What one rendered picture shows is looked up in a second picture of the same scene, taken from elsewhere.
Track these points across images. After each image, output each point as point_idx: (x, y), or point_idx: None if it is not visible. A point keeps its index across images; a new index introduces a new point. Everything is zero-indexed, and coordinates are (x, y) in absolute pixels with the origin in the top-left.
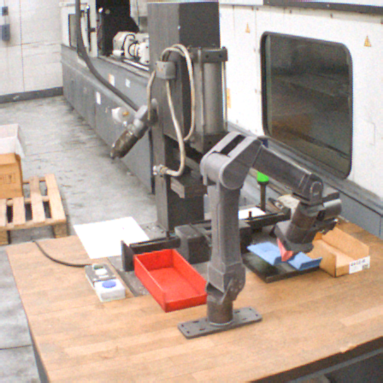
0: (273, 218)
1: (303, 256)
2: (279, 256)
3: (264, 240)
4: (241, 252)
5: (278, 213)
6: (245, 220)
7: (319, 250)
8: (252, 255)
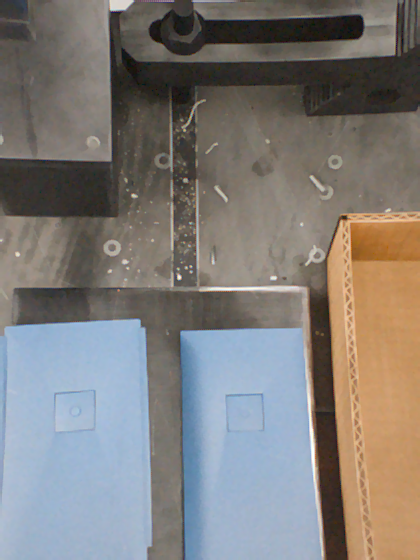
0: (313, 65)
1: (290, 462)
2: (93, 518)
3: (250, 125)
4: (66, 214)
5: (369, 24)
6: (148, 46)
7: (358, 531)
8: (74, 302)
